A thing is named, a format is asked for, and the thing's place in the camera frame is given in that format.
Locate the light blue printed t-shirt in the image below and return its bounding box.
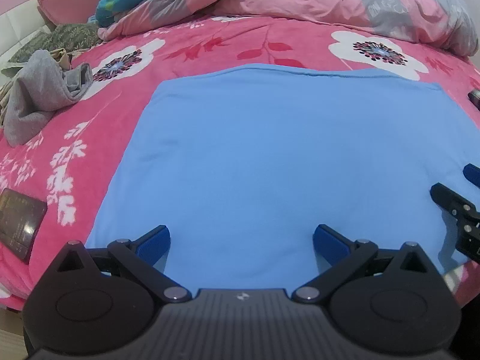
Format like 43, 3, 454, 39
86, 64, 479, 291

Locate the black smartphone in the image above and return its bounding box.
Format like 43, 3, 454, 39
0, 188, 47, 263

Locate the pink floral bed blanket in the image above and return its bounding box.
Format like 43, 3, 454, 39
1, 16, 479, 310

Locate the pink and grey quilt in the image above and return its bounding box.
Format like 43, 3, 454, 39
98, 0, 479, 57

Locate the grey folded garment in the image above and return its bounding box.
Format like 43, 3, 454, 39
3, 63, 93, 147

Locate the green patterned pillow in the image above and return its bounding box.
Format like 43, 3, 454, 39
1, 24, 102, 78

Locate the white padded headboard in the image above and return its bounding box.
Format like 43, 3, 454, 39
0, 0, 95, 65

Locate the pink pillow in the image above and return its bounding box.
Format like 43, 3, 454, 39
37, 0, 100, 26

